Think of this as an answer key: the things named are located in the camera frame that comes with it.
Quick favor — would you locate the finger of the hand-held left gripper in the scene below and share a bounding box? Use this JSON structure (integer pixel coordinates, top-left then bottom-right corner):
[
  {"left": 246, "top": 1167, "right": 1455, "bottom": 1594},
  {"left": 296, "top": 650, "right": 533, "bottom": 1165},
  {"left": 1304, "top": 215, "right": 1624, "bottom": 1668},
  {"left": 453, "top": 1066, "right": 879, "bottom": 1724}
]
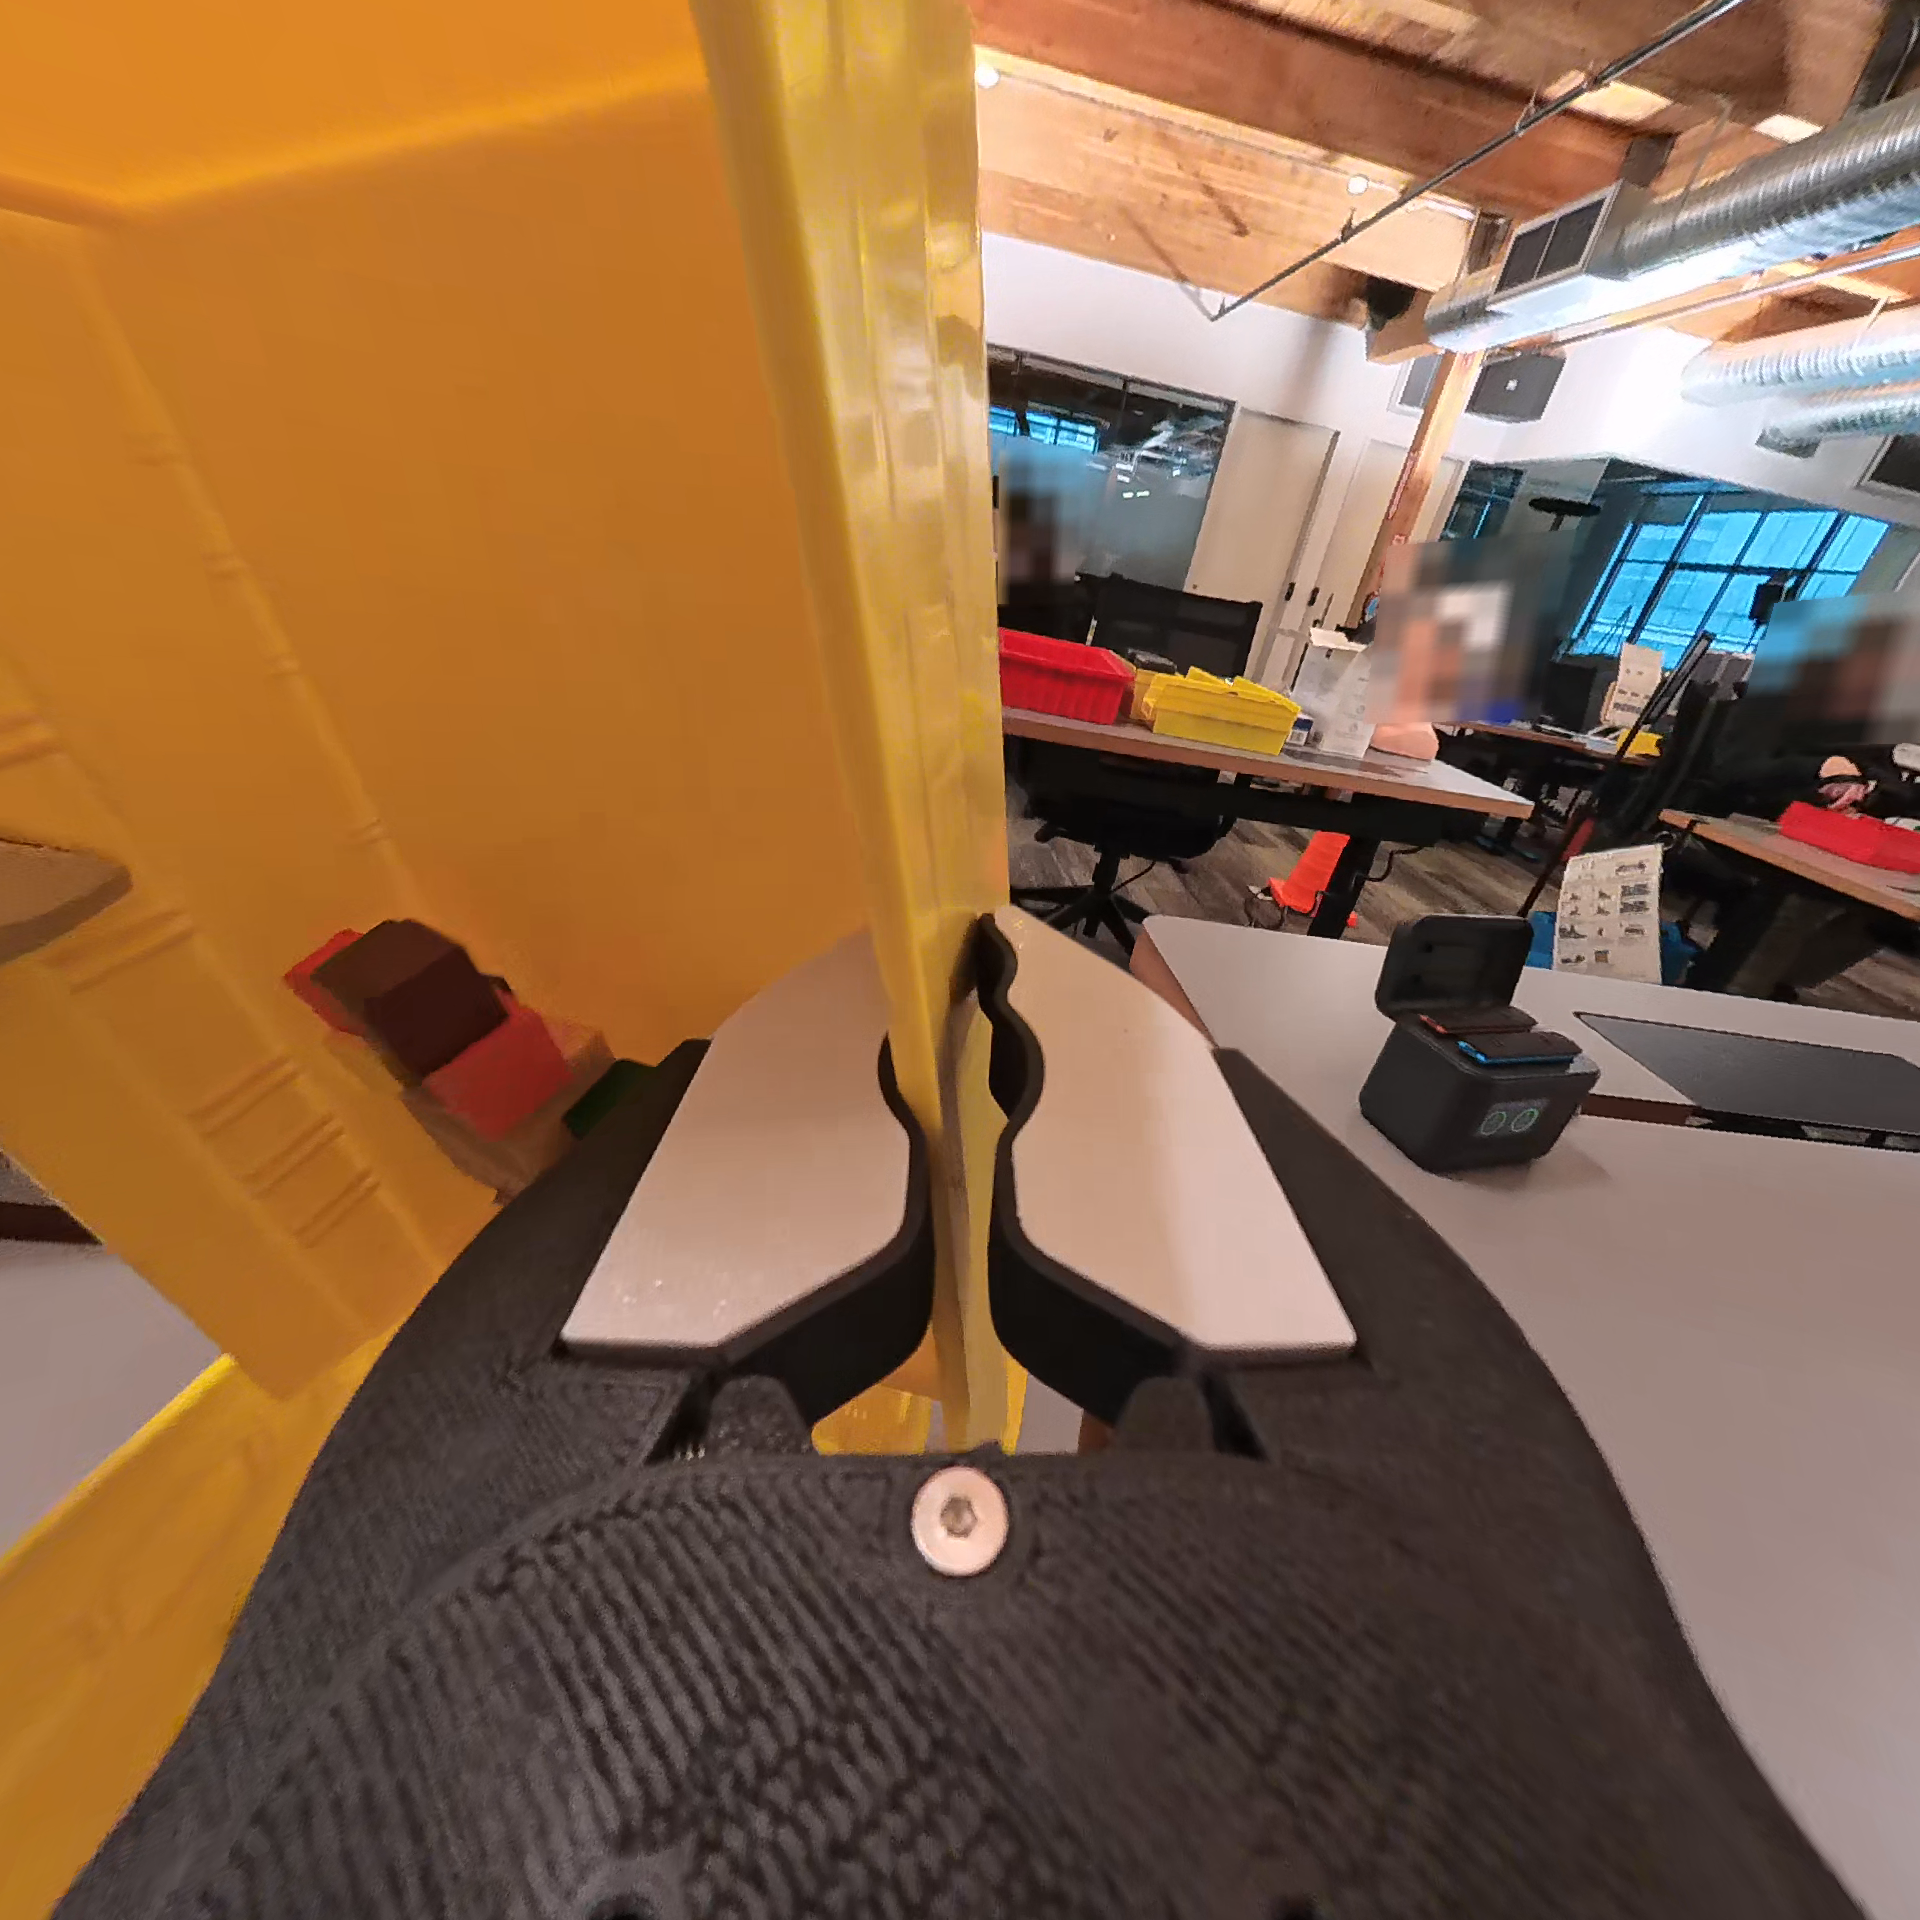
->
[{"left": 0, "top": 839, "right": 136, "bottom": 965}]

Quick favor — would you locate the red plastic bin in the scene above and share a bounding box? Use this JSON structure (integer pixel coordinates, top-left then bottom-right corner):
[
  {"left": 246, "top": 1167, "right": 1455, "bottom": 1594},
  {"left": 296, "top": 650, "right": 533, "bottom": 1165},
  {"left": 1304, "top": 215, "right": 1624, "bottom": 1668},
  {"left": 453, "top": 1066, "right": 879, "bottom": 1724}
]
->
[{"left": 997, "top": 627, "right": 1136, "bottom": 726}]

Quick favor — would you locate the black flat tablet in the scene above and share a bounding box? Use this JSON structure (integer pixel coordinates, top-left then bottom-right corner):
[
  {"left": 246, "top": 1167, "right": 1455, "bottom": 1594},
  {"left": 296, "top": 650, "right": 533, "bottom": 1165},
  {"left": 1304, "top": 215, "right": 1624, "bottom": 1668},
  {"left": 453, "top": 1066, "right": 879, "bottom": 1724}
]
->
[{"left": 1575, "top": 1013, "right": 1920, "bottom": 1137}]

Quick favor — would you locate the pile of coloured wooden cubes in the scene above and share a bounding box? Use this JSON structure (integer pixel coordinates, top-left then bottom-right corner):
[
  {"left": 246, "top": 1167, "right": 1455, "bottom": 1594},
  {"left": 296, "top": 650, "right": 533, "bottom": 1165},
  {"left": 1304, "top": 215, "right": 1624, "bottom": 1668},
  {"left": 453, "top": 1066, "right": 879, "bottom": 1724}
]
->
[{"left": 286, "top": 918, "right": 655, "bottom": 1194}]

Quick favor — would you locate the printed leaflet sheet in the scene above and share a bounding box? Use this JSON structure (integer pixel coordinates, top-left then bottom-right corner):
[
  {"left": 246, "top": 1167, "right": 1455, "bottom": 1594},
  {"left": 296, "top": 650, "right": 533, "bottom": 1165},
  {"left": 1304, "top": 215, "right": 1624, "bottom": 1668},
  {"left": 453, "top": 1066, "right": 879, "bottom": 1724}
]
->
[{"left": 1554, "top": 844, "right": 1667, "bottom": 985}]

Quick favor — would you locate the wood-edged side table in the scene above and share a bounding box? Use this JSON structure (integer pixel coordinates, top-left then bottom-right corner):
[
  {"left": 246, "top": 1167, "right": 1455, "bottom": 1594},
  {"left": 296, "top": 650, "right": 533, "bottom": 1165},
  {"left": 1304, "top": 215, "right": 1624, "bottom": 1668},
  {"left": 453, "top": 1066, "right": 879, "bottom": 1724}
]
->
[{"left": 1657, "top": 809, "right": 1920, "bottom": 998}]

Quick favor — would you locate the large yellow plastic box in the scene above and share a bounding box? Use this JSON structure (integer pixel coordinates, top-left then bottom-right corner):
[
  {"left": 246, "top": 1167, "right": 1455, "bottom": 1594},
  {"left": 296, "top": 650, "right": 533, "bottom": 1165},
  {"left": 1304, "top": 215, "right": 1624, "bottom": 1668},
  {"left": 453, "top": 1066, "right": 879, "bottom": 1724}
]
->
[{"left": 0, "top": 0, "right": 1038, "bottom": 1455}]

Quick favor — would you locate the black camera charging case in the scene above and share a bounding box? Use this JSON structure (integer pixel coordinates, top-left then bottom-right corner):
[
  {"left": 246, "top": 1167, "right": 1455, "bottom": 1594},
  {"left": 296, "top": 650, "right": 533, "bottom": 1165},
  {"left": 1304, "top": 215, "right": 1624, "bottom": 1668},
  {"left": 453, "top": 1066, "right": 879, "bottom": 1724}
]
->
[{"left": 1361, "top": 914, "right": 1600, "bottom": 1174}]

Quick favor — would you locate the white cardboard box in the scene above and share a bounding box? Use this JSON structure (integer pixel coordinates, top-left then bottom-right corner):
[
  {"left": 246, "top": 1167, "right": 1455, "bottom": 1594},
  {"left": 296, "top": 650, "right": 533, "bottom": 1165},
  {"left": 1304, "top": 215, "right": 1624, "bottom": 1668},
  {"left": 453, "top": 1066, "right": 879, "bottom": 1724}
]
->
[{"left": 1294, "top": 630, "right": 1390, "bottom": 758}]

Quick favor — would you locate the black wall speaker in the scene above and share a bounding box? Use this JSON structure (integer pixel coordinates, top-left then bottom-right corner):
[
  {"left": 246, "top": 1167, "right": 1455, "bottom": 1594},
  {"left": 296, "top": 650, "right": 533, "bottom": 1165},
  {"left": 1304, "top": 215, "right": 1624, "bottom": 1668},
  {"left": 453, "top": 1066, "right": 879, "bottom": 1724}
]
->
[{"left": 1469, "top": 348, "right": 1568, "bottom": 426}]

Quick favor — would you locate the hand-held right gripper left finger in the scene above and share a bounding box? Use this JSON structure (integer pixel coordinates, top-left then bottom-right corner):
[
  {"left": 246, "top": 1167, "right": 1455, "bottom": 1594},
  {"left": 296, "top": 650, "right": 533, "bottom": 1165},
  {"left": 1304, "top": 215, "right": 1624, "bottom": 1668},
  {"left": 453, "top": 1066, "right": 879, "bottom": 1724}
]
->
[{"left": 558, "top": 927, "right": 941, "bottom": 1425}]

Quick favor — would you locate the orange traffic cone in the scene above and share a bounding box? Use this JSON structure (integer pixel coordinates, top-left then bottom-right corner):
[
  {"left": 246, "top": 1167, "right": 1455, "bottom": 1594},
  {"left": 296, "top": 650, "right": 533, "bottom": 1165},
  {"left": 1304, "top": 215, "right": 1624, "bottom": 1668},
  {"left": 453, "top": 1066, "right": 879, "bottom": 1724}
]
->
[{"left": 1272, "top": 831, "right": 1361, "bottom": 933}]

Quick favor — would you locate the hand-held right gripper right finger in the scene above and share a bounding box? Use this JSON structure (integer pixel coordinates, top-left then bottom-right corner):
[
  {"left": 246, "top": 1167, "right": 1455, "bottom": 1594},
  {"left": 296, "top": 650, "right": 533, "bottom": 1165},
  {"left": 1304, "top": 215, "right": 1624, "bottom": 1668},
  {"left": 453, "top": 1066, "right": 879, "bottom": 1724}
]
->
[{"left": 977, "top": 909, "right": 1361, "bottom": 1426}]

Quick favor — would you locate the long wood-edged table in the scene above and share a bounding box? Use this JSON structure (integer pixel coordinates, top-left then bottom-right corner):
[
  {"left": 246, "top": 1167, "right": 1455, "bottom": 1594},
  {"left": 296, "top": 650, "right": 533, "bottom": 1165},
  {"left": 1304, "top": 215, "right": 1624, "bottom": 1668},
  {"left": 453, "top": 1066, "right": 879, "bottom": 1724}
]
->
[{"left": 1002, "top": 703, "right": 1537, "bottom": 939}]

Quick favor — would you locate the silver ventilation duct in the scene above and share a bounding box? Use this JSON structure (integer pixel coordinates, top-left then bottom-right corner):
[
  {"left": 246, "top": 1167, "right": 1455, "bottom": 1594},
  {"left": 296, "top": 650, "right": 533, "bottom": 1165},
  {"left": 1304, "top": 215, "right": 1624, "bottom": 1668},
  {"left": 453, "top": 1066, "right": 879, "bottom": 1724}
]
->
[{"left": 1424, "top": 89, "right": 1920, "bottom": 452}]

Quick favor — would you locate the black office chair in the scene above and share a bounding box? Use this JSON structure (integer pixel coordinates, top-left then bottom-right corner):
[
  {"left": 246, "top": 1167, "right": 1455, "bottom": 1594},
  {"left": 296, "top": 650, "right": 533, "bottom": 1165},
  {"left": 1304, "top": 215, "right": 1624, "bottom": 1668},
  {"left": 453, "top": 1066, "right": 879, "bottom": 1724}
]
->
[{"left": 1027, "top": 749, "right": 1239, "bottom": 947}]

